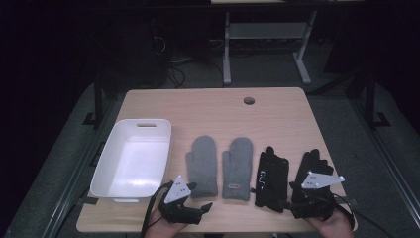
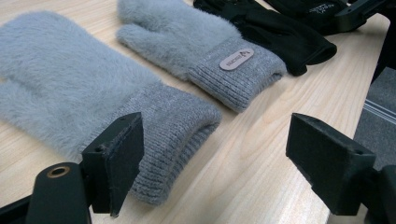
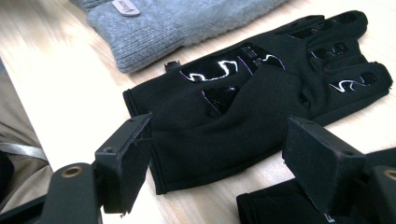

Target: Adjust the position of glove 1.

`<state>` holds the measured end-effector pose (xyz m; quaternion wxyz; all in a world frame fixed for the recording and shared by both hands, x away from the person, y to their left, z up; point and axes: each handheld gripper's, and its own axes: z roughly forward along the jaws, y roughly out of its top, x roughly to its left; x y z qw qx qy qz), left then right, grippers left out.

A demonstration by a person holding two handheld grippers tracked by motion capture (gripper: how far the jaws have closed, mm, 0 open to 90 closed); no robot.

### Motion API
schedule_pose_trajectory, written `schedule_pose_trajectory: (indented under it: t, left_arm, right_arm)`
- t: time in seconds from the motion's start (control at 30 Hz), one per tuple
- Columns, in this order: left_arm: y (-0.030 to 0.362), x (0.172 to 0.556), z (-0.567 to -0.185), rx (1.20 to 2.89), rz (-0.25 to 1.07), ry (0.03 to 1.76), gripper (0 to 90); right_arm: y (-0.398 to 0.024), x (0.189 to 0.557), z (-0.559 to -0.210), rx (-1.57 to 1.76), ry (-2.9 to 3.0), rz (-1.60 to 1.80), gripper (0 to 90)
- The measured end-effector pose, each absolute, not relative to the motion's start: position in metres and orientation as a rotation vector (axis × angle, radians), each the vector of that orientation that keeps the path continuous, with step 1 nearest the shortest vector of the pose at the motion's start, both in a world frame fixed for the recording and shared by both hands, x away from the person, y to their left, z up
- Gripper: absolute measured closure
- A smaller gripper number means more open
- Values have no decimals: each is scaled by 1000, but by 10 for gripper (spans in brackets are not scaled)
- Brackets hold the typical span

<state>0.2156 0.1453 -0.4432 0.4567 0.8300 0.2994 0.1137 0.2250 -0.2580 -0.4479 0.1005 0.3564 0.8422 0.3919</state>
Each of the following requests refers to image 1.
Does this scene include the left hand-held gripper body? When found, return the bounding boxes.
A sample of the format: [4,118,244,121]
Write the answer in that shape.
[157,175,204,226]

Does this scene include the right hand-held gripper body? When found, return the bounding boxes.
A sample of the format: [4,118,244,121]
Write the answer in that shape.
[291,170,346,222]

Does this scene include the plain grey mitten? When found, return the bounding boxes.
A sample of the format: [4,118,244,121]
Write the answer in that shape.
[185,135,219,199]

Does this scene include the black glove white print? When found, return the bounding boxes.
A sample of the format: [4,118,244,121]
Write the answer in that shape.
[290,148,335,207]
[250,146,290,213]

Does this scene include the grey mitten with label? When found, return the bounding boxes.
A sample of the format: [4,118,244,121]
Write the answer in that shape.
[221,136,255,201]

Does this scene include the white plastic bin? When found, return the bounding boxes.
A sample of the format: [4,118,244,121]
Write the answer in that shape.
[89,118,172,203]

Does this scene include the person's left hand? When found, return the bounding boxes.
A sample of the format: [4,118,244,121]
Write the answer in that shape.
[144,207,190,238]

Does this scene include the person's right hand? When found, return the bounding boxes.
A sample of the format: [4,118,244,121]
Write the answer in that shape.
[305,207,355,238]

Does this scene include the black metal stand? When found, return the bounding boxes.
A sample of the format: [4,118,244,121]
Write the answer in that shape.
[364,70,392,129]
[82,70,104,129]

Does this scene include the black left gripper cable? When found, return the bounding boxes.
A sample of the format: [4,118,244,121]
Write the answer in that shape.
[141,180,175,238]

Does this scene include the aluminium frame rail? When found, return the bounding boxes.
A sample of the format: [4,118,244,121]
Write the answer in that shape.
[42,98,117,238]
[349,98,420,230]

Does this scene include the black floor cables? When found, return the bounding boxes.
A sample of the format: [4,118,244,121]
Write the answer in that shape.
[165,57,186,89]

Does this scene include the grey metal desk frame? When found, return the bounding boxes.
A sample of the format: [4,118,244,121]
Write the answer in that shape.
[222,9,319,86]

